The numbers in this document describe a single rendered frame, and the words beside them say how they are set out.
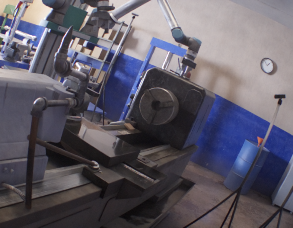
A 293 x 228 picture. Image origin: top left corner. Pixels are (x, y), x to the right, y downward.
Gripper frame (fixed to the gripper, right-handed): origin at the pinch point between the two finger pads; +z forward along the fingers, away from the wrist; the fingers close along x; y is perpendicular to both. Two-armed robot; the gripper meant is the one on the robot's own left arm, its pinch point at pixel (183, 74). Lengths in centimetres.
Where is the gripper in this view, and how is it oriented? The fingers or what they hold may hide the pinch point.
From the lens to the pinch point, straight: 239.5
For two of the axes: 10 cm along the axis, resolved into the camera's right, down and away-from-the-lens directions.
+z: -3.9, 9.1, 1.4
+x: 8.9, 3.3, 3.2
